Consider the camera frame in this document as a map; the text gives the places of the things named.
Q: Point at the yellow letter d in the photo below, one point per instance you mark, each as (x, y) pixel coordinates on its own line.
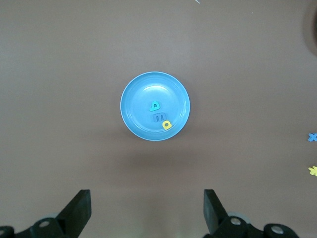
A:
(167, 124)

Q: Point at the brown table cover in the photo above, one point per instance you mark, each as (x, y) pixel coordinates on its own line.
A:
(223, 49)

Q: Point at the blue letter m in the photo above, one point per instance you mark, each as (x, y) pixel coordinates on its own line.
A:
(159, 117)

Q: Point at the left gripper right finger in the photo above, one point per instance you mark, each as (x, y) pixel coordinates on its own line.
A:
(214, 217)

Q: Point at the blue plate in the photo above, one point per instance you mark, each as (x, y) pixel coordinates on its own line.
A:
(138, 99)

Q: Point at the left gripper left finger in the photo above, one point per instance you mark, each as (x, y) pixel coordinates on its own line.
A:
(74, 215)

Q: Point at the teal letter b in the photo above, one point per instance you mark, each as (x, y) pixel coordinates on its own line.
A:
(155, 106)

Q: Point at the yellow letter k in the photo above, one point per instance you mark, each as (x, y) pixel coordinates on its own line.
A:
(313, 170)

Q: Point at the blue letter x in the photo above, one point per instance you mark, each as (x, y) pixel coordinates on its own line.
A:
(312, 137)

